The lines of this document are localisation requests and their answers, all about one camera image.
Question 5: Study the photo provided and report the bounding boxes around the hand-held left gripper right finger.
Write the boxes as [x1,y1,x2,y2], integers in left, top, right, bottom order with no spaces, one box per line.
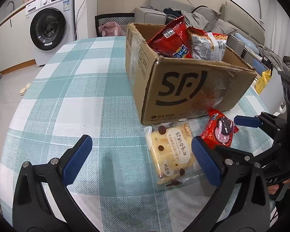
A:
[184,136,271,232]

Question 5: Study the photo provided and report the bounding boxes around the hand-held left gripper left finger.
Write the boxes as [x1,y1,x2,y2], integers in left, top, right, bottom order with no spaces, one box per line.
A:
[13,135,97,232]

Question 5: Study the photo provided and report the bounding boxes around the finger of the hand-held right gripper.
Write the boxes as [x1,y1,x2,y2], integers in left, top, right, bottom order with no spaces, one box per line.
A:
[234,112,288,148]
[215,146,278,168]

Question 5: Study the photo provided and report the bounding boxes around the red cookie packet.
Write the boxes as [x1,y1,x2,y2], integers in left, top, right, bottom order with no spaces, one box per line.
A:
[199,108,240,148]

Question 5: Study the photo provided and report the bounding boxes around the cream biscuit packet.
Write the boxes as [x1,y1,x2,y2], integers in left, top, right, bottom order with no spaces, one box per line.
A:
[144,121,205,191]

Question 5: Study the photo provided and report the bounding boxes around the brown cardboard box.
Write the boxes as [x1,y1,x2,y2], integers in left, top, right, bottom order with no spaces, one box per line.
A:
[125,22,258,125]

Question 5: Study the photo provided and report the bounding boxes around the white orange noodle packet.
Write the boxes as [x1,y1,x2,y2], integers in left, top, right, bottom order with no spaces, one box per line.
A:
[187,26,229,62]

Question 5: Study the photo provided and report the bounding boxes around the large red chip bag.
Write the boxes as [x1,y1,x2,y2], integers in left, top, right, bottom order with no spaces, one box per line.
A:
[147,15,193,59]

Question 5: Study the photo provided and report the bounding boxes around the person's right hand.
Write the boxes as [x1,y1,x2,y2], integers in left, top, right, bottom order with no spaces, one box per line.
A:
[268,173,290,195]

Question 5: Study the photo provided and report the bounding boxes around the white electric kettle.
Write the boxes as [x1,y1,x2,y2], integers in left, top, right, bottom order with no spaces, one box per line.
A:
[275,99,287,114]

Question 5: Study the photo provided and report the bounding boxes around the yellow plastic bag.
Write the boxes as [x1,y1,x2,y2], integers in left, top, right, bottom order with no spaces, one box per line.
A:
[255,70,273,94]

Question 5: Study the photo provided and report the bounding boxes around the checked teal tablecloth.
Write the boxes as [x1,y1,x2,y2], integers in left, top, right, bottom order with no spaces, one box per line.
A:
[0,36,281,232]

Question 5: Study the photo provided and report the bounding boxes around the light blue pillow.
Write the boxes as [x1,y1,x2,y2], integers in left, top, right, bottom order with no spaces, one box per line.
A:
[234,32,259,54]

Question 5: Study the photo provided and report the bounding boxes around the beige slipper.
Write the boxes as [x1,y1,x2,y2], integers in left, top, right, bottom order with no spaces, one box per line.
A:
[19,83,32,96]

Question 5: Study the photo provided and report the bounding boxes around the grey cushion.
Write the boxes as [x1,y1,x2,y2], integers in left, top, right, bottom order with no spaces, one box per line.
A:
[196,6,222,29]
[216,19,239,36]

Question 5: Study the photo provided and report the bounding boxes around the grey jacket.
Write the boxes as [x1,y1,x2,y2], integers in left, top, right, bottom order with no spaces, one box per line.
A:
[182,12,204,28]

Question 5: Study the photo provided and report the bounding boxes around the dark clothes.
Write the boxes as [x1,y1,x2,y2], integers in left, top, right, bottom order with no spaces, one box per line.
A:
[163,8,184,19]

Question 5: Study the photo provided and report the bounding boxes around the pink plastic bag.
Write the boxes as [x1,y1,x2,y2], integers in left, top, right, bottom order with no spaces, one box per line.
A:
[98,22,127,37]

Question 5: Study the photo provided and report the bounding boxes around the white washing machine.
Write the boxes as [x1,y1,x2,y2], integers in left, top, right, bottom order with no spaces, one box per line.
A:
[25,0,77,67]

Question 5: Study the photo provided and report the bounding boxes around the white counter cabinet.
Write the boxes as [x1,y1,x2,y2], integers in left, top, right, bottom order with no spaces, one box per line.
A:
[0,5,37,74]

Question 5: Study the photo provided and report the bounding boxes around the grey sofa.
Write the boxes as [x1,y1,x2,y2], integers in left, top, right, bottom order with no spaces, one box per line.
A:
[135,0,266,61]

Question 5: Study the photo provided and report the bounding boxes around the black white patterned chair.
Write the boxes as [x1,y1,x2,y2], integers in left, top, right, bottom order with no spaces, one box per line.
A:
[95,13,136,38]

